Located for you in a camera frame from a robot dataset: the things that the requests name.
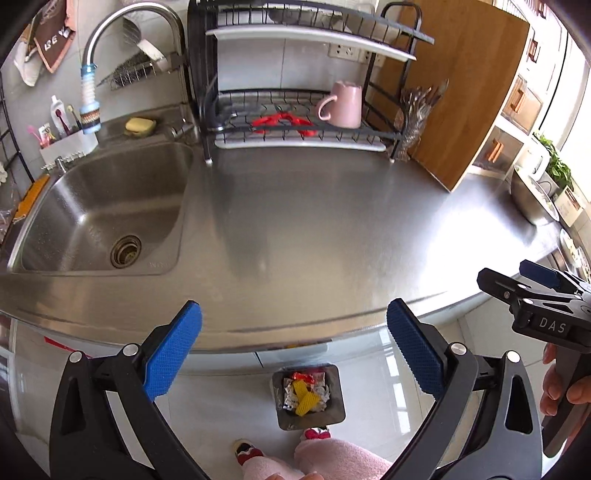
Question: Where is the red candy wrapper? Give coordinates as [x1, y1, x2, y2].
[290, 371, 325, 385]

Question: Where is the grey trash bin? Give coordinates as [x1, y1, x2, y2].
[270, 364, 346, 431]

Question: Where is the chrome kitchen faucet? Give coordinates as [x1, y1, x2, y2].
[78, 1, 198, 142]

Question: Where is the person's right hand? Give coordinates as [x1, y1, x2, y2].
[540, 343, 590, 444]

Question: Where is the stainless steel bowl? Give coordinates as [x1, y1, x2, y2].
[510, 166, 560, 227]

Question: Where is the green potted plant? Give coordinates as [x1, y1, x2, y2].
[534, 133, 573, 190]

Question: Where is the white electric kettle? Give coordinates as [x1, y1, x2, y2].
[516, 136, 550, 181]

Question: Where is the red bow slipper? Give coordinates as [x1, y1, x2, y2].
[232, 427, 332, 466]

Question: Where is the pink fleece trouser leg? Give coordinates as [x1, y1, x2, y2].
[238, 438, 393, 479]

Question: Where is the yellow foam fruit net near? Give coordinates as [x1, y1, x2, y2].
[295, 392, 321, 417]

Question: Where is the yellow foam fruit net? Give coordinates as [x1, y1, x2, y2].
[293, 379, 308, 402]
[295, 392, 321, 417]

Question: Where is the crumpled silver foil wrapper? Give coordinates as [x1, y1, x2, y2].
[283, 377, 300, 412]

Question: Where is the yellow foam fruit net far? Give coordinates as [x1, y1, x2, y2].
[293, 379, 308, 402]

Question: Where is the glass cutlery holder with forks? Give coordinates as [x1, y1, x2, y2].
[392, 79, 449, 162]

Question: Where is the stainless steel sink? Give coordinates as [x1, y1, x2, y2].
[8, 142, 193, 275]

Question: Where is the wooden cutting board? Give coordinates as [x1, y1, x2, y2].
[368, 0, 531, 193]

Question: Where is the pink ceramic mug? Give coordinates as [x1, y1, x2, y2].
[317, 80, 363, 129]

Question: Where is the red silicone item in rack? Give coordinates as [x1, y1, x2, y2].
[250, 112, 318, 138]

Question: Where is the white toothbrush holder tray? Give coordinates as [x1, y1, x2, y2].
[25, 94, 100, 169]

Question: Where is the yellow sponge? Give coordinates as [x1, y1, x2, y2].
[124, 117, 157, 138]

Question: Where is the black dish drying rack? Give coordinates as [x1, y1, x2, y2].
[187, 1, 433, 156]

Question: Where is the brown hanging towel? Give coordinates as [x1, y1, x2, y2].
[34, 0, 77, 74]

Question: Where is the wire sponge basket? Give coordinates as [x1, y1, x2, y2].
[98, 17, 177, 91]

